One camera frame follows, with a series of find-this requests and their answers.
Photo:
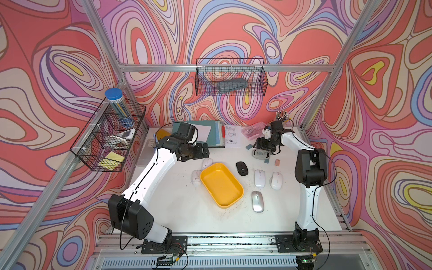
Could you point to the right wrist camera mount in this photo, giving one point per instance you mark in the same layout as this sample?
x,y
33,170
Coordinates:
x,y
274,129

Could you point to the blue lid pencil jar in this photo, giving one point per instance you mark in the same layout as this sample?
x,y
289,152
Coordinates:
x,y
119,105

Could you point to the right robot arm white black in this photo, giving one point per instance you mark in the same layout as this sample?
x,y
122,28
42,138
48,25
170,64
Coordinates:
x,y
310,172

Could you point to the black wire basket left wall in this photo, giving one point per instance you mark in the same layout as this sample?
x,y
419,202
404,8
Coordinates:
x,y
99,136

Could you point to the pale pink mouse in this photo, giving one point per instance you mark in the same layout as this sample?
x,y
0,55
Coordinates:
x,y
277,180

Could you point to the yellow sticky notes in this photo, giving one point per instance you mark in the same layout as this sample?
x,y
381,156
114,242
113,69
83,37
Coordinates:
x,y
111,161

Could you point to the grey item in back basket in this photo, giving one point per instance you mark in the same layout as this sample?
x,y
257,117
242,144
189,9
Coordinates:
x,y
232,85

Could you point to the pink transparent case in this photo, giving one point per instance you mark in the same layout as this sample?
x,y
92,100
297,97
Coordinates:
x,y
254,131

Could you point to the yellow storage box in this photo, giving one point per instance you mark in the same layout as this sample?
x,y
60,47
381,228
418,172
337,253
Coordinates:
x,y
222,185

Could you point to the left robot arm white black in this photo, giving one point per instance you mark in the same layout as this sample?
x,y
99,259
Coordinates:
x,y
128,211

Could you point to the clear pen cup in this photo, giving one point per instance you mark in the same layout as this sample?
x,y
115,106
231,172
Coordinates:
x,y
283,117

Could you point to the silver mouse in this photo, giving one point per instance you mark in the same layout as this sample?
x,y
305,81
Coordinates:
x,y
257,202

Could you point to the grey white round mouse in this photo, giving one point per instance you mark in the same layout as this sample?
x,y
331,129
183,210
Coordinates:
x,y
261,154

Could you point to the printed drawing sheet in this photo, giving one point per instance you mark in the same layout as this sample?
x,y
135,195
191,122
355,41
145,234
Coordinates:
x,y
232,137

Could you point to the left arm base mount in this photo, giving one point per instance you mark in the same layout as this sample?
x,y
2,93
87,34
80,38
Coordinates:
x,y
174,245

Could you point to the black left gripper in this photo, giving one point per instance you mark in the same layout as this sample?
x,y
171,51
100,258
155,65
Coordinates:
x,y
199,153

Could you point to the white mouse with logo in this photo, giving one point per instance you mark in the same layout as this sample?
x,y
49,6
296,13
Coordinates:
x,y
207,162

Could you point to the black mouse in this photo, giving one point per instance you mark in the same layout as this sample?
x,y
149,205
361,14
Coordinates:
x,y
242,168

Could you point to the white paper sheet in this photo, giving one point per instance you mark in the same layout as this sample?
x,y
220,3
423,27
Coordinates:
x,y
203,132

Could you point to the black wire basket back wall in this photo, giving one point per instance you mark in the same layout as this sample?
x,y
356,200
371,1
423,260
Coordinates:
x,y
210,71

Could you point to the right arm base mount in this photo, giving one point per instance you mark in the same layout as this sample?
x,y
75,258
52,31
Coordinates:
x,y
298,244

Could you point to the green folder stack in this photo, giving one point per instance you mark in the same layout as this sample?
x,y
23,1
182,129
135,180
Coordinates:
x,y
216,138

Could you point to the black wire basket wall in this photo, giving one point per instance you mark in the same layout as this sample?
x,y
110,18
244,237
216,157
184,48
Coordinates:
x,y
99,136
210,71

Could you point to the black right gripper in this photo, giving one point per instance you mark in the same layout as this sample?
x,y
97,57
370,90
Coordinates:
x,y
260,142

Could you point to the white item in left basket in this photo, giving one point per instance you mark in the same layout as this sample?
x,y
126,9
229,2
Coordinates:
x,y
128,134

